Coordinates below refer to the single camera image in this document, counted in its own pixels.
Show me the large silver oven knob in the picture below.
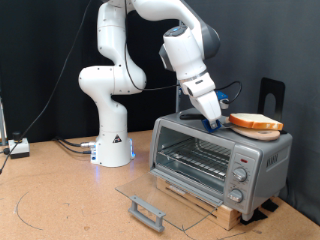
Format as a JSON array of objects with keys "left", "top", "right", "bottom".
[{"left": 232, "top": 166, "right": 249, "bottom": 183}]

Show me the grey backdrop curtain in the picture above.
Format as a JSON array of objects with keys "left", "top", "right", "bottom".
[{"left": 181, "top": 0, "right": 320, "bottom": 228}]

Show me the white bread slice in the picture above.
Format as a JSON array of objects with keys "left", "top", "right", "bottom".
[{"left": 228, "top": 112, "right": 285, "bottom": 132}]

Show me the vertical metal pole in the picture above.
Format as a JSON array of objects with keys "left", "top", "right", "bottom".
[{"left": 175, "top": 87, "right": 184, "bottom": 114}]

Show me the metal frame leg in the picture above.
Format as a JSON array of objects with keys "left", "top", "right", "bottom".
[{"left": 0, "top": 96, "right": 7, "bottom": 148}]

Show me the silver toaster oven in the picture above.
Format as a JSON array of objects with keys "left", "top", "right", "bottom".
[{"left": 148, "top": 107, "right": 294, "bottom": 222}]

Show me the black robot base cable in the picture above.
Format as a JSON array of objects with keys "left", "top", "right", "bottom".
[{"left": 57, "top": 139, "right": 94, "bottom": 155}]

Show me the black foam pad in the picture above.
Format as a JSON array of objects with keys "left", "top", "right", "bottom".
[
  {"left": 239, "top": 208, "right": 269, "bottom": 226},
  {"left": 261, "top": 198, "right": 280, "bottom": 213}
]

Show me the round wooden cutting board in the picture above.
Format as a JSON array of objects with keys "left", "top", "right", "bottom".
[{"left": 229, "top": 124, "right": 282, "bottom": 142}]

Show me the white emergency stop box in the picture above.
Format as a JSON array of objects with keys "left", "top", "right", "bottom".
[{"left": 8, "top": 132, "right": 30, "bottom": 160}]

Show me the black cable with silver connector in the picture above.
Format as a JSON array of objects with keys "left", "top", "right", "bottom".
[{"left": 54, "top": 135, "right": 98, "bottom": 149}]

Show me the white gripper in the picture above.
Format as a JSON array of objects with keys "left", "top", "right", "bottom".
[{"left": 181, "top": 73, "right": 223, "bottom": 130}]

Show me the black metal bookend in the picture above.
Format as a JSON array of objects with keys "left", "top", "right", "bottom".
[{"left": 257, "top": 77, "right": 287, "bottom": 135}]

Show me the small silver oven knob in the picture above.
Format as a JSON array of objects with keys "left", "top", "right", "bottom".
[{"left": 227, "top": 188, "right": 244, "bottom": 204}]

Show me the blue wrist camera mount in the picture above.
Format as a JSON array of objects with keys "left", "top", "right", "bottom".
[{"left": 215, "top": 89, "right": 231, "bottom": 110}]

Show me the metal wire oven rack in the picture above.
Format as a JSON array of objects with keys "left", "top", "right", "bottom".
[{"left": 156, "top": 137, "right": 232, "bottom": 183}]

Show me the glass oven door with handle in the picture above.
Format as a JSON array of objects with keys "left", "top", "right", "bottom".
[{"left": 114, "top": 167, "right": 225, "bottom": 234}]

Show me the light wooden block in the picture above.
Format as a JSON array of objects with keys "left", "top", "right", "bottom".
[{"left": 156, "top": 176, "right": 242, "bottom": 232}]

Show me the black hanging cable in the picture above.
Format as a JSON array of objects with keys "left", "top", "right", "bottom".
[{"left": 0, "top": 0, "right": 93, "bottom": 175}]

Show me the black backdrop curtain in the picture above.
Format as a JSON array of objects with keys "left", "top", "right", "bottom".
[{"left": 0, "top": 0, "right": 183, "bottom": 145}]

